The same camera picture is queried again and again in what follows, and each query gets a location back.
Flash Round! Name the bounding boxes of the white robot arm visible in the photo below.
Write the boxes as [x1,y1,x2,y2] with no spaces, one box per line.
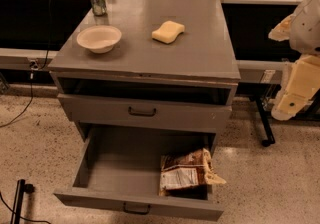
[268,0,320,121]

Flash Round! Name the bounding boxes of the grey drawer cabinet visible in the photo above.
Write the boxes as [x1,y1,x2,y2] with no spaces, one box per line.
[49,0,240,139]

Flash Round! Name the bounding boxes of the closed grey upper drawer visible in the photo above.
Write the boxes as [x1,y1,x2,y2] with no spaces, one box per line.
[58,94,232,133]

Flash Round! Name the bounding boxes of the brown chip bag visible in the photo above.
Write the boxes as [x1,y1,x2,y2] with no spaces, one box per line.
[159,148,226,196]

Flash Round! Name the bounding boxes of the black table leg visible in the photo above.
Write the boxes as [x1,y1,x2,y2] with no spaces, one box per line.
[255,96,275,147]

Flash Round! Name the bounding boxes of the white paper bowl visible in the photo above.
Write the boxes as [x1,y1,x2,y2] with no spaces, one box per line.
[77,25,122,54]

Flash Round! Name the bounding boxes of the open grey bottom drawer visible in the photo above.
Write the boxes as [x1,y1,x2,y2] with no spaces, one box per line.
[54,125,223,221]

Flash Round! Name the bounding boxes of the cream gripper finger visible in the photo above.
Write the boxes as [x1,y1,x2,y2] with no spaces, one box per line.
[268,14,295,42]
[271,93,308,121]

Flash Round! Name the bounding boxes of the black stand bottom left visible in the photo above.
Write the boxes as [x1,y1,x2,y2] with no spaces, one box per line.
[0,179,51,224]

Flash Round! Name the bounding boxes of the yellow sponge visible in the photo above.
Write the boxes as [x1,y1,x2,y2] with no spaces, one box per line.
[152,21,185,44]

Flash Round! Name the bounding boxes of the black power cable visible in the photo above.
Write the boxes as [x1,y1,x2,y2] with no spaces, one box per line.
[0,0,67,129]

